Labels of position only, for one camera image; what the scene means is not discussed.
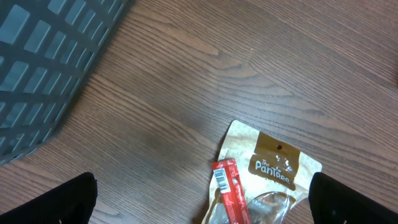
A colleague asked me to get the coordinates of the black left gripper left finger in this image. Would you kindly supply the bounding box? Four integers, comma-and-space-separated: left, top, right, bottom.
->
1, 172, 98, 224

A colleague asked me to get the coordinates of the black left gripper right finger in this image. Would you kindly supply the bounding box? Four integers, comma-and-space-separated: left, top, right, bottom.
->
308, 172, 397, 224

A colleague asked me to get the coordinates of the white snack wrapper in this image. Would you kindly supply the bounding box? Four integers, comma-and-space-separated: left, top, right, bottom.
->
202, 120, 322, 223

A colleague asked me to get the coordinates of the red snack bar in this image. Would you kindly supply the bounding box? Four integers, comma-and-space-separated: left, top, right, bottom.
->
212, 159, 251, 224

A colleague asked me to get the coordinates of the grey plastic mesh basket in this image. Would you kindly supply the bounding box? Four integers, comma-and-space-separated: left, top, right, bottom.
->
1, 0, 133, 164

